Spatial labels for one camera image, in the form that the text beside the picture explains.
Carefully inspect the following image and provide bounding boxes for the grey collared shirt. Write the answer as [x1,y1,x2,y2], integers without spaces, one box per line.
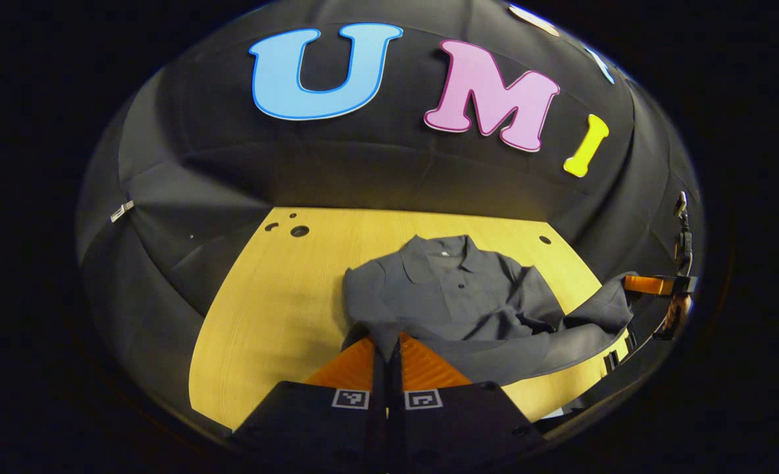
[340,234,637,386]

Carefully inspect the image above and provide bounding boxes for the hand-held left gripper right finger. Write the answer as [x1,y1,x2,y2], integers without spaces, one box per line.
[389,332,549,473]

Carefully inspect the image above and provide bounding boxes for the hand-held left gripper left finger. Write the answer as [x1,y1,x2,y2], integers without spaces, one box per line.
[230,334,390,473]

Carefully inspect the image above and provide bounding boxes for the black backdrop cloth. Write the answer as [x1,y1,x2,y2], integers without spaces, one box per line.
[77,0,703,429]

